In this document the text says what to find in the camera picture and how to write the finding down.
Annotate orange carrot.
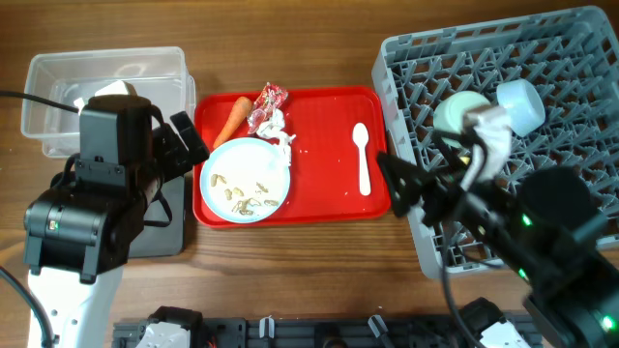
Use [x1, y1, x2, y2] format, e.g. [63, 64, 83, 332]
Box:
[214, 97, 252, 149]

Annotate peanut shell pile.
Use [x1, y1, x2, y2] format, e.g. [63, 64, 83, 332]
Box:
[231, 198, 280, 216]

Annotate crumpled white tissue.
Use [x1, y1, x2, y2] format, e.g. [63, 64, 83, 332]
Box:
[256, 108, 296, 166]

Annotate mint green bowl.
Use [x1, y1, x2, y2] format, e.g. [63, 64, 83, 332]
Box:
[433, 91, 490, 133]

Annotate light blue bowl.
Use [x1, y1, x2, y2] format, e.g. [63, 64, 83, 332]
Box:
[496, 79, 545, 137]

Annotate light blue plate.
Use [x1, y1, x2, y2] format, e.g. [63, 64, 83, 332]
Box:
[199, 137, 291, 224]

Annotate red snack wrapper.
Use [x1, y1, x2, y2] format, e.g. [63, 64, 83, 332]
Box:
[247, 82, 288, 134]

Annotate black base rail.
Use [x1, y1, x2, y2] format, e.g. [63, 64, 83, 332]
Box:
[112, 313, 544, 348]

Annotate clear plastic bin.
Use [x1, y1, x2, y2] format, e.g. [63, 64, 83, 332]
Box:
[20, 46, 196, 158]

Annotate white plastic spoon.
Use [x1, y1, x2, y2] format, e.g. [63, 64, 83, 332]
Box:
[352, 123, 371, 196]

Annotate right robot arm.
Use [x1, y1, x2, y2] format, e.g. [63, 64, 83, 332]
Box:
[377, 130, 618, 347]

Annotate grey dishwasher rack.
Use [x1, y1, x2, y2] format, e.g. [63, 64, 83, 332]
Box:
[371, 6, 618, 248]

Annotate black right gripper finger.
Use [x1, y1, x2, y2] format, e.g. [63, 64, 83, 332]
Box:
[430, 130, 467, 177]
[376, 152, 435, 218]

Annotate red plastic tray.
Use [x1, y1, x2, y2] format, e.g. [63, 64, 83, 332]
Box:
[192, 85, 394, 229]

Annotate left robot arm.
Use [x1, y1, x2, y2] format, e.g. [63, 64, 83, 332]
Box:
[23, 95, 209, 347]

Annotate black plastic bin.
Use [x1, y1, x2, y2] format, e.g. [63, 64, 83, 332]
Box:
[129, 177, 186, 258]

